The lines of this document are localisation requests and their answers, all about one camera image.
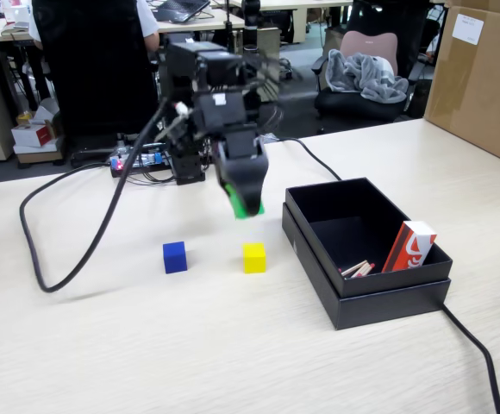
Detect white paper label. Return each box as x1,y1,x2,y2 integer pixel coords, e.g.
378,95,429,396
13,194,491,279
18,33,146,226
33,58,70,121
452,13,485,46

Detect green wooden cube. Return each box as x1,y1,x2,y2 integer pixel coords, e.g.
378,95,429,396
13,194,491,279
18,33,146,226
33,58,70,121
226,183,266,222

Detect flat brown cardboard box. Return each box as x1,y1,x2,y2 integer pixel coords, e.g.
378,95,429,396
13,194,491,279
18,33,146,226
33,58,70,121
14,141,66,168

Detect black pole white bands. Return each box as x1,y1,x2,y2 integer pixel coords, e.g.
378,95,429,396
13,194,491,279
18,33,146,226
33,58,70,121
240,0,263,57

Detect red and white matchbox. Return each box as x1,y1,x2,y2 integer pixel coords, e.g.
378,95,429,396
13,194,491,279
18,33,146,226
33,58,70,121
380,220,438,274

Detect grey blanket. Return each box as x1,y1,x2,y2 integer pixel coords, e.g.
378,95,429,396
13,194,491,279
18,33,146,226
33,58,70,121
326,47,410,105

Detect thick black looped cable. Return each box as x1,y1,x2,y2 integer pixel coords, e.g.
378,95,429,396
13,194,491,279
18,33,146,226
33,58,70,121
18,97,170,295

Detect large brown cardboard box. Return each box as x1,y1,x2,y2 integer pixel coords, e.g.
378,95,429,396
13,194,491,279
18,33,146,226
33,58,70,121
422,0,500,172

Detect open white small box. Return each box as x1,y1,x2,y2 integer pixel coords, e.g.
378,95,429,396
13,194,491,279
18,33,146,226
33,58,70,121
33,97,62,127

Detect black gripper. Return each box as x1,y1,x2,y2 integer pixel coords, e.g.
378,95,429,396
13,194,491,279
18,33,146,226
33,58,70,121
191,91,272,219

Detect yellow wooden cube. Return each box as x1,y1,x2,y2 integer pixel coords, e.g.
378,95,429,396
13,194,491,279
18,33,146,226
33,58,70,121
242,241,267,275

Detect black high-back office chair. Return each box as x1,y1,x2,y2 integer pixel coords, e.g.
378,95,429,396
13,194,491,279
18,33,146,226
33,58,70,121
31,0,167,168

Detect white and red small box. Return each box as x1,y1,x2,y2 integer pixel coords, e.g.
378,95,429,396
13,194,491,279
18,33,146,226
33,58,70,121
9,122,59,150

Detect person in white shirt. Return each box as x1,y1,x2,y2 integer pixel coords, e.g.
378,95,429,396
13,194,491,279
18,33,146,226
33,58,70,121
27,0,161,51

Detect black laptop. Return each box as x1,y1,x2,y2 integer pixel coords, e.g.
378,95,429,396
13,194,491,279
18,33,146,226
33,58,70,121
151,0,212,24

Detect thin black servo wires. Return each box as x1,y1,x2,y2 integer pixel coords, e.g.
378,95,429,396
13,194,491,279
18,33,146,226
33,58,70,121
240,53,286,137

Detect blue wooden cube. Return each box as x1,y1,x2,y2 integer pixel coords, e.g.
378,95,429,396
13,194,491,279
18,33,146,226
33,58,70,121
162,241,189,275

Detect office chair with grey blanket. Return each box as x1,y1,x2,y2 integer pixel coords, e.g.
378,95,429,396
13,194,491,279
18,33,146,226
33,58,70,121
310,28,420,135

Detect thick black long cable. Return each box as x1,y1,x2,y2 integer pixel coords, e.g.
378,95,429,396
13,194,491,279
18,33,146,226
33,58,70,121
275,136,500,414

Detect thin black stand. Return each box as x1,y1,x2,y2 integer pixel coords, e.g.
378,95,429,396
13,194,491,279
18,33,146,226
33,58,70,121
223,0,238,48

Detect black open cardboard box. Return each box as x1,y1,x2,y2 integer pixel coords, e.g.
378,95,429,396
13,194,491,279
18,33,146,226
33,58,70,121
284,176,454,299

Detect robot controller circuit board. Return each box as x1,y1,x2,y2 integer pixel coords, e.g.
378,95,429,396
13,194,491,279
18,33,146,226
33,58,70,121
109,145,174,179

